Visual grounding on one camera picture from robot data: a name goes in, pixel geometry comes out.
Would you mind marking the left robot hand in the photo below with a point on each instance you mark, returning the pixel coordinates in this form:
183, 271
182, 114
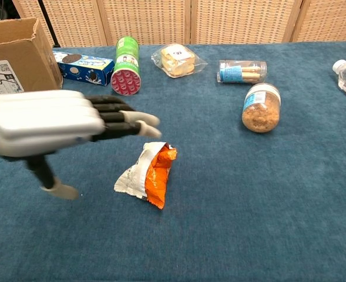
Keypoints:
43, 120

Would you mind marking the orange and white snack bag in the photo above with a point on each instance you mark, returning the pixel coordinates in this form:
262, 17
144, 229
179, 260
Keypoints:
155, 176

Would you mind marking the blue cookie box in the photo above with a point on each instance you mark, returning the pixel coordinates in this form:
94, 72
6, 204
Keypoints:
84, 70

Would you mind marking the brown cardboard box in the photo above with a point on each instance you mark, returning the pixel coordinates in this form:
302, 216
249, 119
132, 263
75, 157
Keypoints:
20, 58

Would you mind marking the green chips can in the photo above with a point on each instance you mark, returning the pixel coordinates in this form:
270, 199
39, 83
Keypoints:
127, 58

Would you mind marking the black stand pole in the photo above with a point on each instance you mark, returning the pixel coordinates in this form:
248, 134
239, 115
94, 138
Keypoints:
47, 23

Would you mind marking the bread in clear bag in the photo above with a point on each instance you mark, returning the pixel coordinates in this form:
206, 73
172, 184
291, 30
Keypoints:
177, 60

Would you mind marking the teal table cloth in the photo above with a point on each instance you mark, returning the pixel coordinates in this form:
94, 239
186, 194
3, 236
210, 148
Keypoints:
219, 220

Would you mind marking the clear jar of wafer sticks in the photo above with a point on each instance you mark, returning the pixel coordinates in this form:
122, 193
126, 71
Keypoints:
240, 72

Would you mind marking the clear jar of brown crumbs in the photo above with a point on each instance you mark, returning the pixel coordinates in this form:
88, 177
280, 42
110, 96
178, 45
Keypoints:
260, 111

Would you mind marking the woven wooden folding screen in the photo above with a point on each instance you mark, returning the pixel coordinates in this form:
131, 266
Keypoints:
237, 20

